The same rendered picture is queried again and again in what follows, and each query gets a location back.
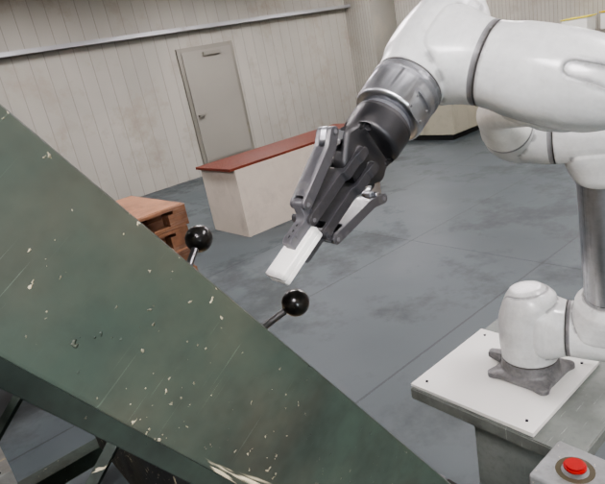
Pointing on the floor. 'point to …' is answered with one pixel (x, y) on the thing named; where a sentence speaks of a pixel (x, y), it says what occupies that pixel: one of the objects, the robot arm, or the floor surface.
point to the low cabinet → (449, 123)
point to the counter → (256, 184)
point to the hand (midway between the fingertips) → (294, 254)
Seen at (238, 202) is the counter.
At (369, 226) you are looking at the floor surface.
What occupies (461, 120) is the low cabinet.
